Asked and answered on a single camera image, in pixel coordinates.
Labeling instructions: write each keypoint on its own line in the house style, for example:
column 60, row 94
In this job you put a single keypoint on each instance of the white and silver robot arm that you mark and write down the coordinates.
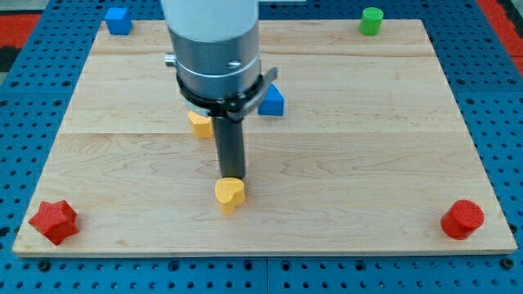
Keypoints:
column 216, row 44

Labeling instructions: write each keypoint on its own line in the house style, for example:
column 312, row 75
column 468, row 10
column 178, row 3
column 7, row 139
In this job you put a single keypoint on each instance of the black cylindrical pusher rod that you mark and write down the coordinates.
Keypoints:
column 229, row 141

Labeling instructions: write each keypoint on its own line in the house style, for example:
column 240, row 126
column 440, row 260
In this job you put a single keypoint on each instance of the blue triangle block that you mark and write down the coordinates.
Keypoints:
column 273, row 103

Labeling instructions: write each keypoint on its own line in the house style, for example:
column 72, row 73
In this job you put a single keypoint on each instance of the yellow heart block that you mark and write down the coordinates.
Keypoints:
column 229, row 193

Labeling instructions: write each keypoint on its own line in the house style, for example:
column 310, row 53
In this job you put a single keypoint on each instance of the yellow pentagon block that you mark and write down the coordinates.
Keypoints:
column 201, row 126

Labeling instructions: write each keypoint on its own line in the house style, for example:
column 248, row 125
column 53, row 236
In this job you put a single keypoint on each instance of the light wooden board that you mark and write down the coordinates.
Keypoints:
column 370, row 153

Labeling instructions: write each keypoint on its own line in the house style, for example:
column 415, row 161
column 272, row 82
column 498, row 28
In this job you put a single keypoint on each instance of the green cylinder block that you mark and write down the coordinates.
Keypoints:
column 370, row 22

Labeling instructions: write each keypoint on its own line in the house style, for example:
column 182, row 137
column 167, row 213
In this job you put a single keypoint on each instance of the blue cube block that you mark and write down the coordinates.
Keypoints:
column 118, row 21

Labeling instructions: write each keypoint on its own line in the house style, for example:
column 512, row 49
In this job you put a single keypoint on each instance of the red cylinder block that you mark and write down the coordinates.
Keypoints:
column 462, row 219

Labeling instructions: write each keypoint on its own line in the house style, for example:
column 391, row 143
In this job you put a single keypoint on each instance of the red star block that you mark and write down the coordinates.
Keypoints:
column 55, row 221

